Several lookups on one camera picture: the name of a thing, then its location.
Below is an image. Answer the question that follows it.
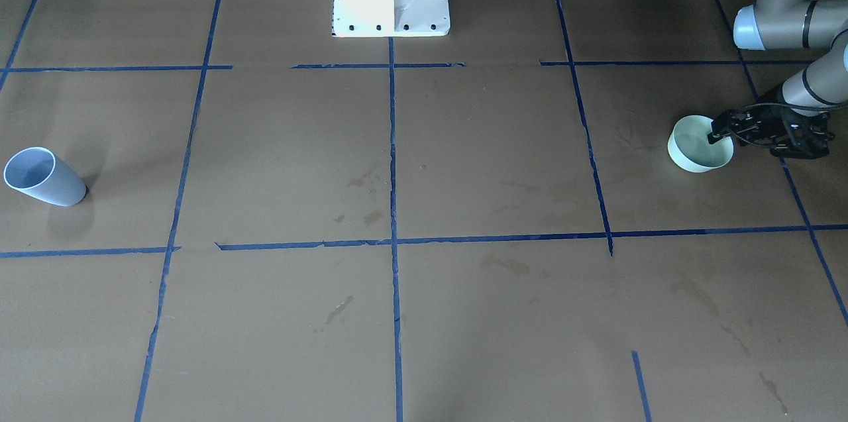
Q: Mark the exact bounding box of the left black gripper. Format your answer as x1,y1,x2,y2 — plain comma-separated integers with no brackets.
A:
708,109,833,160

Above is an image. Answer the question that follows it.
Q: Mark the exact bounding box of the mint green ceramic bowl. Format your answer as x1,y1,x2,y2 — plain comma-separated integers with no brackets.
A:
667,116,734,174

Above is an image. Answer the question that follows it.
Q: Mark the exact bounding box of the light blue plastic cup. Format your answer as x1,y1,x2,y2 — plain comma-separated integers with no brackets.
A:
3,146,87,207

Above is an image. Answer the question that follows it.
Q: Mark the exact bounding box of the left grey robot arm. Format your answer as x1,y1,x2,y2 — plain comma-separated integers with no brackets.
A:
706,0,847,160

